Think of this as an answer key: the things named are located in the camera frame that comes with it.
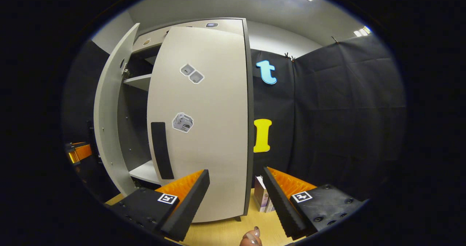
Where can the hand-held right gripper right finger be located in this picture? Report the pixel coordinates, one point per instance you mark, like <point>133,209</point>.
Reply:
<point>278,202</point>

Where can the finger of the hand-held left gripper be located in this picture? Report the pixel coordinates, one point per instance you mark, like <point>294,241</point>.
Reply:
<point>82,152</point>

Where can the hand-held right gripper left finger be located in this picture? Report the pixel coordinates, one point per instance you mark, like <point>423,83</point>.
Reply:
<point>193,198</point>

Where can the white cabinet door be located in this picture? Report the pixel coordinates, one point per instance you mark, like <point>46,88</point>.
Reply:
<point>211,129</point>
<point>109,129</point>

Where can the white cabinet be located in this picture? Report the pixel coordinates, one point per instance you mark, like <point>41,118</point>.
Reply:
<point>133,129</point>

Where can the white cabinet shelf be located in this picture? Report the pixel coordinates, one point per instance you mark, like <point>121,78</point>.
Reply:
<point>140,82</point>
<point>145,171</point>

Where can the metal door hinge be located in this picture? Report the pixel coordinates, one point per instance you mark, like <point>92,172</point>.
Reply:
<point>126,73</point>

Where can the beige cabinet drawer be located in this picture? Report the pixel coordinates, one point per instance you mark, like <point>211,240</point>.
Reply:
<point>229,22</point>

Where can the pale spine book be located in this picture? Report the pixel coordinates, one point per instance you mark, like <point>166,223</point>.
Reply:
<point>260,195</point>

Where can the small ceiling light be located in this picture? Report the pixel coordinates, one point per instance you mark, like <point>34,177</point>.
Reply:
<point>362,31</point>

